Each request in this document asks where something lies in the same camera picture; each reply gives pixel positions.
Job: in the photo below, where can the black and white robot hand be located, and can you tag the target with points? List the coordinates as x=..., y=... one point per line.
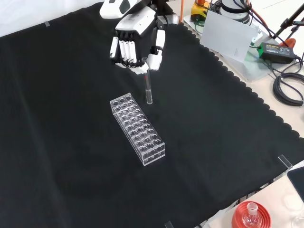
x=133, y=21

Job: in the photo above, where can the clear glass test tube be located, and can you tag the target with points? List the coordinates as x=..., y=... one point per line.
x=147, y=88

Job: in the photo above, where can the clear acrylic test tube rack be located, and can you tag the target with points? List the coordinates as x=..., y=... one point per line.
x=142, y=145

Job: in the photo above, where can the yellow stop button box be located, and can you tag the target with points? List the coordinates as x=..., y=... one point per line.
x=198, y=12

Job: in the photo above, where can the grey tape marker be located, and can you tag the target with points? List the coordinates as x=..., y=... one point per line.
x=47, y=24

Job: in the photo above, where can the pale grey board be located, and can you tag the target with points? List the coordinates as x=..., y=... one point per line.
x=225, y=35

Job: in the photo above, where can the black bench cloth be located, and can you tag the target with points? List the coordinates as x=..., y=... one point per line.
x=71, y=118

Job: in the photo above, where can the green plug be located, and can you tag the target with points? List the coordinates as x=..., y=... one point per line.
x=255, y=46

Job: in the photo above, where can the black power adapter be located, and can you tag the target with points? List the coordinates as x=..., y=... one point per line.
x=278, y=51

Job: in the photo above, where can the black tripod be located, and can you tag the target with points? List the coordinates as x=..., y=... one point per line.
x=288, y=20

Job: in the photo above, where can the clear acrylic corner marker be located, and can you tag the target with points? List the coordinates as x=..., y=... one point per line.
x=285, y=162
x=168, y=224

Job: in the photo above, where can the round-bottom glass flask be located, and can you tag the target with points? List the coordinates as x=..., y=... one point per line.
x=251, y=209

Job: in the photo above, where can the black tablet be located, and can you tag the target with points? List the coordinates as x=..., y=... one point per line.
x=298, y=180

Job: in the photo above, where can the clear glass dish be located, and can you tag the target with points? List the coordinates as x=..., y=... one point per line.
x=293, y=202

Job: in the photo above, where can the clear glass vessel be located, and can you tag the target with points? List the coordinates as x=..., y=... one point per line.
x=298, y=222

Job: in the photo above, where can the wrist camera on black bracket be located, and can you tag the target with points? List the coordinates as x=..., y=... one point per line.
x=171, y=19

